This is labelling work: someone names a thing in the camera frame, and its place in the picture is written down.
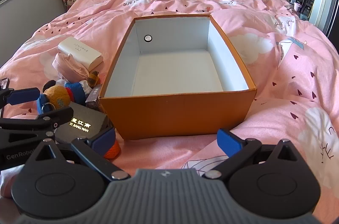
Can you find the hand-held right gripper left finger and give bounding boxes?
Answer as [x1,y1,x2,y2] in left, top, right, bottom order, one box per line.
[25,127,131,182]

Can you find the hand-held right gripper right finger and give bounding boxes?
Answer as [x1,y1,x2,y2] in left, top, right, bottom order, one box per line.
[203,129,311,183]

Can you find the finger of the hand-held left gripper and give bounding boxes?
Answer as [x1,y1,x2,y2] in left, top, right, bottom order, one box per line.
[0,107,75,146]
[0,78,41,109]

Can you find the orange cardboard box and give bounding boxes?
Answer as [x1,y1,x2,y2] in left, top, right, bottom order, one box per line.
[99,14,257,140]

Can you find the orange knitted ball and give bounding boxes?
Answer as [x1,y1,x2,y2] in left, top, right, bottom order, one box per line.
[103,140,121,159]

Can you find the orange bear plush toy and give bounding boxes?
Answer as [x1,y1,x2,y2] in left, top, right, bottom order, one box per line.
[37,80,76,114]

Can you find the black box with gold print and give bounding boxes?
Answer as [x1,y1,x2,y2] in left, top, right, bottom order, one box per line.
[54,102,112,143]

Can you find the small dark box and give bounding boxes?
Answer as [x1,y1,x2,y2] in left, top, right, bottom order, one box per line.
[85,84,103,109]

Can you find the pink fabric pouch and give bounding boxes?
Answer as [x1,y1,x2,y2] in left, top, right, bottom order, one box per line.
[51,53,90,81]

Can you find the white rectangular box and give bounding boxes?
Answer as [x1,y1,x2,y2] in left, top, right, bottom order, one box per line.
[58,37,103,72]

